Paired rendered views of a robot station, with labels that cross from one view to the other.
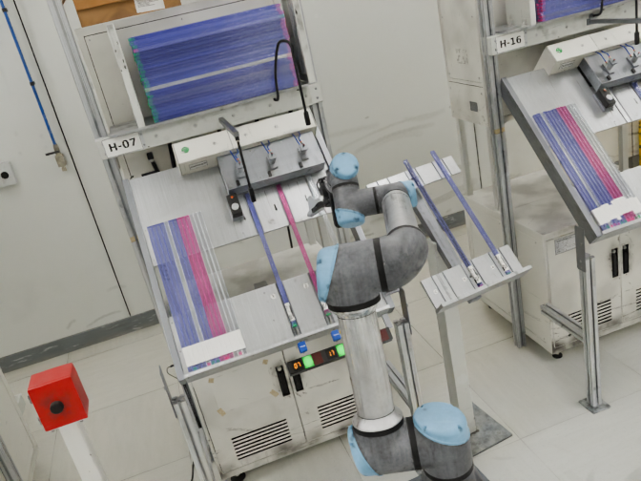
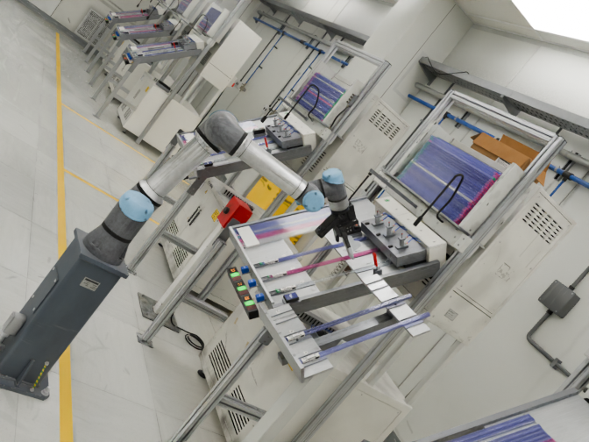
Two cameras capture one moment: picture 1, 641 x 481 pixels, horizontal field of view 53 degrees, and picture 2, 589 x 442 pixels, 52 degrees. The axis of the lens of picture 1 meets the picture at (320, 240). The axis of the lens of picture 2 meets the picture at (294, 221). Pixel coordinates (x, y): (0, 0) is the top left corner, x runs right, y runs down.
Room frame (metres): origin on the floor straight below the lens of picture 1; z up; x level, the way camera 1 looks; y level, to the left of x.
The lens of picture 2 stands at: (0.90, -2.20, 1.34)
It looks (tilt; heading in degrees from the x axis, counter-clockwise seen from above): 8 degrees down; 70
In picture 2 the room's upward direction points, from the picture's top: 39 degrees clockwise
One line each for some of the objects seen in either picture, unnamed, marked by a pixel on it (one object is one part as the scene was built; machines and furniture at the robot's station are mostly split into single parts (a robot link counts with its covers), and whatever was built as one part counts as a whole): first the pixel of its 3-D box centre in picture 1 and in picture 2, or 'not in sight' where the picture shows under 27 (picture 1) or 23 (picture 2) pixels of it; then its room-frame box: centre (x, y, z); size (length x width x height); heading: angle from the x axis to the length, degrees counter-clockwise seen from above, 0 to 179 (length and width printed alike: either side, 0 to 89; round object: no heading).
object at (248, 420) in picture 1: (275, 355); (294, 384); (2.32, 0.29, 0.31); 0.70 x 0.65 x 0.62; 102
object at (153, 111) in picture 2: not in sight; (189, 70); (1.32, 4.88, 0.95); 1.36 x 0.82 x 1.90; 12
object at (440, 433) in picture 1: (440, 437); (131, 213); (1.14, -0.16, 0.72); 0.13 x 0.12 x 0.14; 83
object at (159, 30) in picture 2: not in sight; (169, 47); (1.01, 6.30, 0.95); 1.37 x 0.82 x 1.90; 12
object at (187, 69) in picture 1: (216, 62); (451, 181); (2.21, 0.21, 1.52); 0.51 x 0.13 x 0.27; 102
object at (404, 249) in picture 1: (402, 225); (266, 164); (1.40, -0.20, 1.13); 0.49 x 0.11 x 0.12; 173
